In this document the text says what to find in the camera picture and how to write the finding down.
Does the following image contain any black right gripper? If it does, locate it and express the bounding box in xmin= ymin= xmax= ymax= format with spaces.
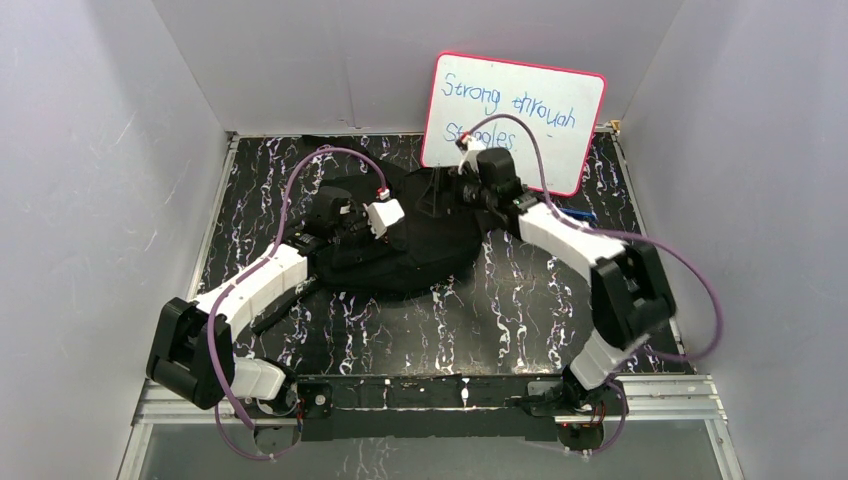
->
xmin=415 ymin=165 xmax=497 ymax=218

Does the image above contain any black backpack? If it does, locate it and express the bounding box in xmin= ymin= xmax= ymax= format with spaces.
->
xmin=271 ymin=135 xmax=484 ymax=297

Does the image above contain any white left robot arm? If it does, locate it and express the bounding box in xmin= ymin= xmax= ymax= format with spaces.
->
xmin=146 ymin=187 xmax=404 ymax=416

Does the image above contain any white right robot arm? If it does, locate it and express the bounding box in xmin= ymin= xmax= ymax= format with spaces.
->
xmin=419 ymin=148 xmax=677 ymax=414

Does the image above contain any blue stapler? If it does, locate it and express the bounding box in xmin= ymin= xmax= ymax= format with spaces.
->
xmin=560 ymin=208 xmax=597 ymax=224

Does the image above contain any pink framed whiteboard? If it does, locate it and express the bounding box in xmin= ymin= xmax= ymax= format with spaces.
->
xmin=421 ymin=52 xmax=607 ymax=197

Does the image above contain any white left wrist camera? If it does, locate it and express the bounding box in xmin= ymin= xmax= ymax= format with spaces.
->
xmin=365 ymin=198 xmax=405 ymax=239

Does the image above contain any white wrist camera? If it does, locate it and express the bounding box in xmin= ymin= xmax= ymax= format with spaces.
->
xmin=456 ymin=133 xmax=487 ymax=175
xmin=365 ymin=198 xmax=405 ymax=239

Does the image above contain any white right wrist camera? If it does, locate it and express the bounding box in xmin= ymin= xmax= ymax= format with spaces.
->
xmin=456 ymin=133 xmax=487 ymax=175

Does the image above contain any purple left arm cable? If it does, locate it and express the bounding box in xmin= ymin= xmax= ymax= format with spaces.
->
xmin=206 ymin=146 xmax=392 ymax=463

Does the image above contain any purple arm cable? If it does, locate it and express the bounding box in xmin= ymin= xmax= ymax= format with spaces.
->
xmin=206 ymin=146 xmax=392 ymax=463
xmin=460 ymin=113 xmax=725 ymax=457

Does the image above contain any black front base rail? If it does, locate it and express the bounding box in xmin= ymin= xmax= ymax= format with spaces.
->
xmin=299 ymin=374 xmax=573 ymax=442

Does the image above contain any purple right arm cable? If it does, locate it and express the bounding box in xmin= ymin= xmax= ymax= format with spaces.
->
xmin=460 ymin=113 xmax=725 ymax=457

